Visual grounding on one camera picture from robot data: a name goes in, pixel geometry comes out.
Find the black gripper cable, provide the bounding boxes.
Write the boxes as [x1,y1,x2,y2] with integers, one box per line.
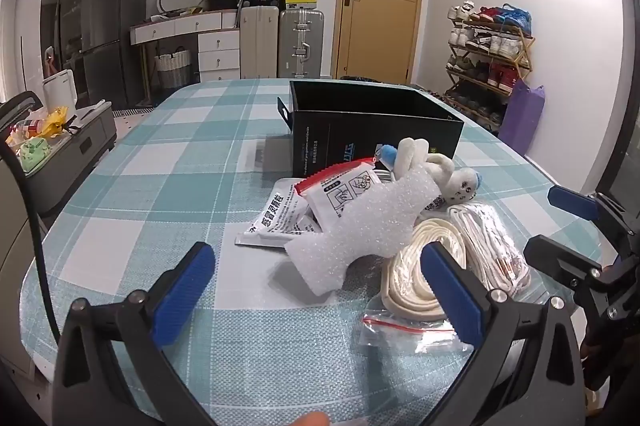
[0,141,66,342]

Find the grey refrigerator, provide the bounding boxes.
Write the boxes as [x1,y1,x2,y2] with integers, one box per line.
[80,0,149,107]

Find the white drawer unit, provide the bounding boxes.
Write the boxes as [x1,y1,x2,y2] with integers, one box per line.
[197,28,242,83]

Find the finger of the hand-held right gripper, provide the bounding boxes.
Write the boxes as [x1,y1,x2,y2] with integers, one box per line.
[547,185,636,249]
[524,235,613,319]

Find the woven laundry basket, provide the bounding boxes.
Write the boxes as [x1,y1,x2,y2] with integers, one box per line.
[154,48,192,89]

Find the white cord bundle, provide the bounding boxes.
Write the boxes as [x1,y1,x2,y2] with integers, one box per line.
[445,201,538,307]

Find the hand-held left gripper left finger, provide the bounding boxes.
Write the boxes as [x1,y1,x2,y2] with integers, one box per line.
[52,242,221,426]

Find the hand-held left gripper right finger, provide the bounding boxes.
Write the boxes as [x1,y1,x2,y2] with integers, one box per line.
[420,241,586,426]

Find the yellow plastic bag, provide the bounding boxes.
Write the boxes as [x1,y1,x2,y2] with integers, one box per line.
[37,106,69,139]

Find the purple fabric bag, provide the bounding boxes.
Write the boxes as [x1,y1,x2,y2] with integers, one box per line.
[497,78,546,157]

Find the rows of shoes on rack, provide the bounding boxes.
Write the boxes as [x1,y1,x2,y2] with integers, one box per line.
[445,0,533,129]

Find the wooden shoe rack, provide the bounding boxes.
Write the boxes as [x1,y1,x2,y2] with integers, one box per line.
[445,13,535,132]

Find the black cardboard box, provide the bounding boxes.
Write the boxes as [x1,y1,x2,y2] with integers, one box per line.
[277,80,465,179]

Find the silver suitcase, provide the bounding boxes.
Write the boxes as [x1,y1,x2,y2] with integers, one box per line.
[278,8,325,79]

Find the person's left hand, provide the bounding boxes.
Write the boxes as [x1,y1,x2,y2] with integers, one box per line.
[292,411,332,426]

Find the black office chair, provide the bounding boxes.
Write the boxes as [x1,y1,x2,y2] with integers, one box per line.
[0,91,43,123]

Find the white desk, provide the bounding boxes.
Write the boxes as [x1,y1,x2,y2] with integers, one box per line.
[130,8,241,46]

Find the cream strap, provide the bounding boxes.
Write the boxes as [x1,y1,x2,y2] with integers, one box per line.
[357,217,473,352]

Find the grey low cabinet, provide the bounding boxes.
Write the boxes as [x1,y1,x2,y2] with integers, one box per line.
[20,98,118,217]

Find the white plush toy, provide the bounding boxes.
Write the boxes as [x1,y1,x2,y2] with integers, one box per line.
[382,137,483,207]

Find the white foam piece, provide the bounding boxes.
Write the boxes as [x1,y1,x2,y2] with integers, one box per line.
[284,166,443,296]

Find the green snack pack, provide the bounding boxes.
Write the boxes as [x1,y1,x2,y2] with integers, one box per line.
[17,136,51,172]

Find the beige suitcase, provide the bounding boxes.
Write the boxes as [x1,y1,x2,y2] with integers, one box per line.
[239,5,281,81]

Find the green and white medicine packet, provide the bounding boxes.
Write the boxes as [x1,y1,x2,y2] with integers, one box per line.
[235,177,313,249]

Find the red and white packet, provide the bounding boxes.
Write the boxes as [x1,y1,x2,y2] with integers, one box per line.
[294,157,383,237]

